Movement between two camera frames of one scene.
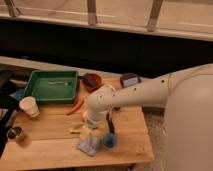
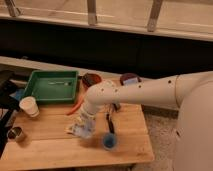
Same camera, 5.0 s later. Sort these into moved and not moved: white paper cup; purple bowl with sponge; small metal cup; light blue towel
Moved: light blue towel
Not moved: small metal cup; white paper cup; purple bowl with sponge
